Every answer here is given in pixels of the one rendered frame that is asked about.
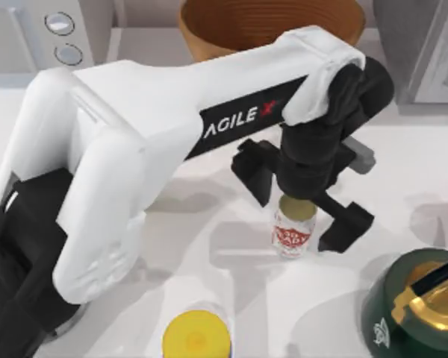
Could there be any red and white can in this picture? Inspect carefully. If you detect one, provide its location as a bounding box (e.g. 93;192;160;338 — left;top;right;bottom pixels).
270;193;319;262

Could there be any green and gold container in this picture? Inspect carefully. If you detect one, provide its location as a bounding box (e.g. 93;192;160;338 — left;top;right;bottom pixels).
361;247;448;358

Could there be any brown ribbed basket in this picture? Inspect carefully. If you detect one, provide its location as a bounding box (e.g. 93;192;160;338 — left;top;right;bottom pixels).
178;0;367;63

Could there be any yellow capped bottle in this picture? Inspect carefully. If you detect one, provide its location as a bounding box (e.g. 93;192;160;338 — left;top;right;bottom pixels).
161;308;233;358

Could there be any grey microwave knob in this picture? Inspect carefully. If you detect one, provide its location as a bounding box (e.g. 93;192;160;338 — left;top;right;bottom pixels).
53;42;85;67
43;12;76;37

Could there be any pale microwave oven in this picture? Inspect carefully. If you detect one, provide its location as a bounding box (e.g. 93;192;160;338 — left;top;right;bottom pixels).
0;0;95;87

